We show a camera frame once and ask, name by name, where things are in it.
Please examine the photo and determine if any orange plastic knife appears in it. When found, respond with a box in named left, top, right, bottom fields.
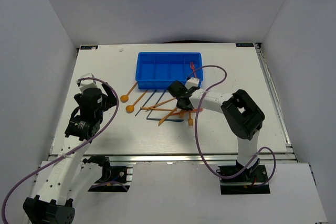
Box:
left=158, top=107, right=177, bottom=126

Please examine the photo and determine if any orange spoon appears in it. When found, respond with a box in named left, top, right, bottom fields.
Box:
left=125, top=90, right=147, bottom=113
left=120, top=82, right=137, bottom=103

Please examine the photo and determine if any orange chopstick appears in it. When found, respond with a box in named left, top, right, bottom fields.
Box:
left=140, top=98, right=176, bottom=110
left=140, top=107, right=176, bottom=111

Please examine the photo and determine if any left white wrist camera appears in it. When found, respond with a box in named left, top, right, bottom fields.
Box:
left=76, top=73, right=98, bottom=93

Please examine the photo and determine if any orange chopstick upper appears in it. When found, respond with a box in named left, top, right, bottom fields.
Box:
left=140, top=98, right=176, bottom=110

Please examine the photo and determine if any orange chopstick lower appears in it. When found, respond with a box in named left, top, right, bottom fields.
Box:
left=140, top=107, right=176, bottom=111

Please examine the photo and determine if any dark blue chopstick left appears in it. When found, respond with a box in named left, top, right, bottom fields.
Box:
left=135, top=89, right=157, bottom=116

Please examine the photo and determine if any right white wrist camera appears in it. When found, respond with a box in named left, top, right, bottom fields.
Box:
left=185, top=77, right=199, bottom=89

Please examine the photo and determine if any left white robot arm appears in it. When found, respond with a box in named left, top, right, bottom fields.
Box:
left=23, top=77, right=119, bottom=223

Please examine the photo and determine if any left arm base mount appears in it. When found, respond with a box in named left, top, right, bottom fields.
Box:
left=85, top=155, right=132, bottom=193

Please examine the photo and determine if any orange spoon upper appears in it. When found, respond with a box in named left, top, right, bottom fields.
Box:
left=120, top=82, right=137, bottom=103

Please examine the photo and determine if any blue divided plastic tray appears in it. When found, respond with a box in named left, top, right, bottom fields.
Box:
left=135, top=52, right=203, bottom=90

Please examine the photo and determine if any dark blue plastic knife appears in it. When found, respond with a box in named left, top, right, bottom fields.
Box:
left=147, top=118, right=184, bottom=123

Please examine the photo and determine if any red-orange plastic fork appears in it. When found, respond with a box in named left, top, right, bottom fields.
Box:
left=190, top=61, right=202, bottom=79

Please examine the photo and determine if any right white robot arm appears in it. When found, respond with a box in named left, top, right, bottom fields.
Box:
left=167, top=81, right=265, bottom=182

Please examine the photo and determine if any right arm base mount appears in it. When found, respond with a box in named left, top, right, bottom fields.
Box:
left=220, top=165, right=270, bottom=195

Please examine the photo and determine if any red-orange plastic knife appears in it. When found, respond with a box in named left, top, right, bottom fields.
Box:
left=171, top=109, right=197, bottom=116

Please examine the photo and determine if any orange spoon lower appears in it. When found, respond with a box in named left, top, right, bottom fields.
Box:
left=125, top=90, right=147, bottom=113

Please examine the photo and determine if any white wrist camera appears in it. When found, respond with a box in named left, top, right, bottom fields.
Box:
left=185, top=77, right=199, bottom=89
left=76, top=73, right=98, bottom=93

